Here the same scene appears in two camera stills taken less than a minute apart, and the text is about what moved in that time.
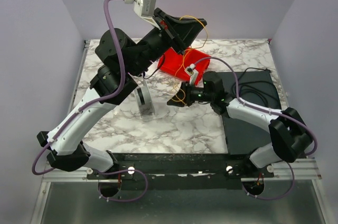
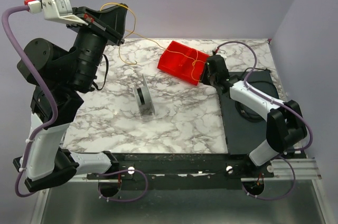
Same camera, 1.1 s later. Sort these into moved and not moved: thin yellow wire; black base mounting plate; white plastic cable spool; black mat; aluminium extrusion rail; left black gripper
Moved: left black gripper; thin yellow wire
Not moved: black mat; aluminium extrusion rail; white plastic cable spool; black base mounting plate
